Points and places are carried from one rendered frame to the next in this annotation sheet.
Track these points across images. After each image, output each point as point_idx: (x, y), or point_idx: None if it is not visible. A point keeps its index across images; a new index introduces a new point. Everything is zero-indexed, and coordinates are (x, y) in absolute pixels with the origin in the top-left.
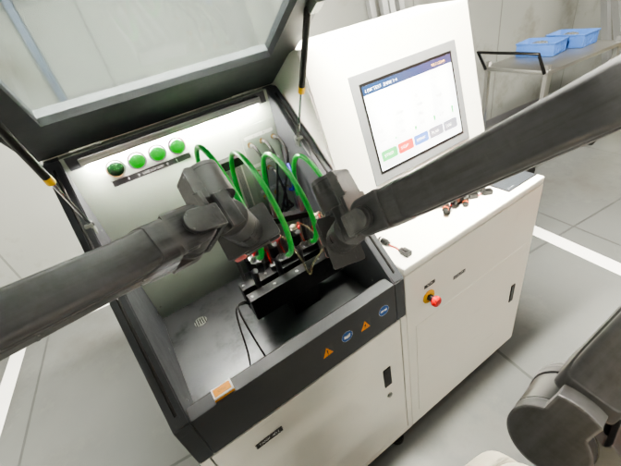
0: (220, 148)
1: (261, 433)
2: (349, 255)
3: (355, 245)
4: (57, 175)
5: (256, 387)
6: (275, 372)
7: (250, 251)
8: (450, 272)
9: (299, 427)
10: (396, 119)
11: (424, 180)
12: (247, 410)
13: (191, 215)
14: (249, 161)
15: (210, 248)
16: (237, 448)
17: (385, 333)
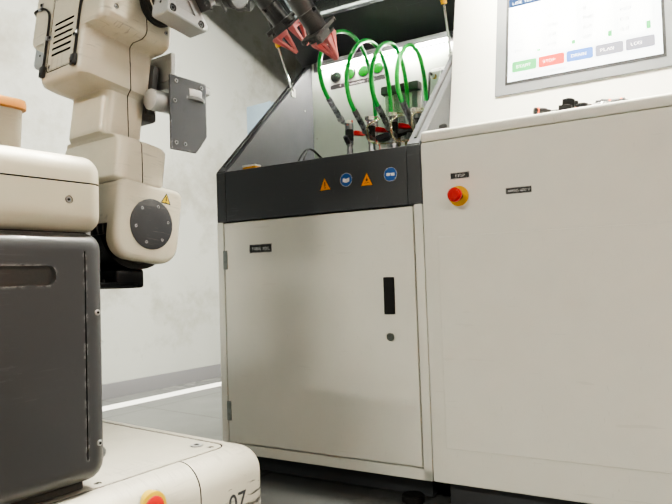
0: (409, 75)
1: (256, 234)
2: (311, 35)
3: (292, 4)
4: (303, 69)
5: (266, 176)
6: (281, 171)
7: (275, 29)
8: (498, 176)
9: (284, 266)
10: (546, 31)
11: None
12: (255, 195)
13: None
14: (430, 92)
15: (248, 7)
16: (238, 233)
17: (391, 212)
